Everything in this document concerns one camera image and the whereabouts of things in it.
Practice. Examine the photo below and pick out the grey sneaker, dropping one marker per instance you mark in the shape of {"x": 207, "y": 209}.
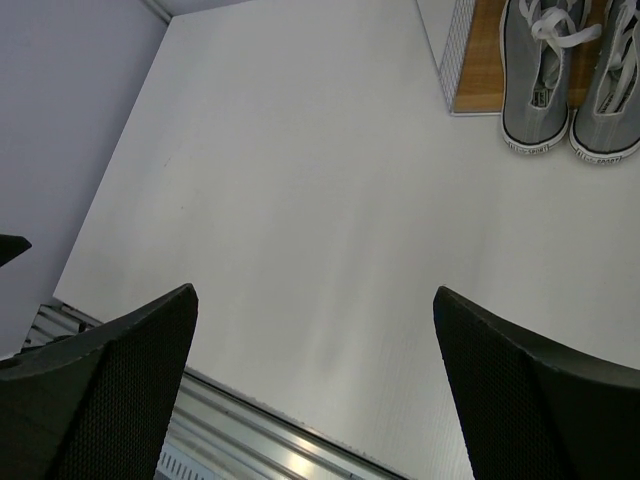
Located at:
{"x": 537, "y": 39}
{"x": 605, "y": 128}

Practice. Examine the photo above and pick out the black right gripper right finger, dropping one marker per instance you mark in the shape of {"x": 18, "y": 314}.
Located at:
{"x": 530, "y": 407}

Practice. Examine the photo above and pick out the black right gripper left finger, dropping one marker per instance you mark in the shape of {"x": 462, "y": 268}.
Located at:
{"x": 97, "y": 405}

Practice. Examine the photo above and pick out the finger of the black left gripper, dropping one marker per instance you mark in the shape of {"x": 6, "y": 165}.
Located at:
{"x": 12, "y": 246}

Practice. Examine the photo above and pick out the aluminium mounting rail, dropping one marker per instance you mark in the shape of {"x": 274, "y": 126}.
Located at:
{"x": 237, "y": 440}

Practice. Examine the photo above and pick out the slotted grey cable duct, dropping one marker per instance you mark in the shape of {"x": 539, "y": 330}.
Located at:
{"x": 174, "y": 464}

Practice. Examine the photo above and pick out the white wire shoe shelf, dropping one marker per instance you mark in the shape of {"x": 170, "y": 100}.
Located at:
{"x": 464, "y": 38}

